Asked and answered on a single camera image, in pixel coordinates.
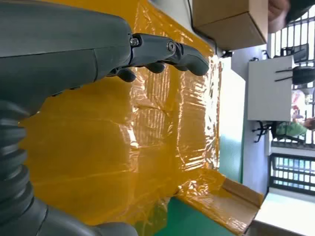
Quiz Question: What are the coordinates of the yellow taped cardboard sheet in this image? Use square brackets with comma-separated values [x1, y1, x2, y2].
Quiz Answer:
[19, 0, 264, 236]

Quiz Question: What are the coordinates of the brown cardboard box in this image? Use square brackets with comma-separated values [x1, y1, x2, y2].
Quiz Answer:
[192, 0, 269, 52]

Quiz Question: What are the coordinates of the green table mat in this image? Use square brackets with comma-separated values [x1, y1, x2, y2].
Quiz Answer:
[153, 133, 245, 236]

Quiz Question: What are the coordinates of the white background desk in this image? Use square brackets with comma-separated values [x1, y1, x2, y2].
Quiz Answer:
[247, 55, 294, 122]

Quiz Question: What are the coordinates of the black office chair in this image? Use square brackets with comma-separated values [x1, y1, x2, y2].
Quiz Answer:
[252, 120, 279, 144]
[275, 43, 315, 86]

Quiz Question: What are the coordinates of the person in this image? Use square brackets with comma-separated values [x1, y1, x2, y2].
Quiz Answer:
[267, 0, 315, 34]
[274, 117, 315, 139]

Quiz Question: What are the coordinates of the black window railing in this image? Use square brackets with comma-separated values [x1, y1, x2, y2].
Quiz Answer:
[269, 153, 315, 197]

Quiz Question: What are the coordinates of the thin black power cable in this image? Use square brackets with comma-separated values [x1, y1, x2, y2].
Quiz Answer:
[187, 0, 233, 59]

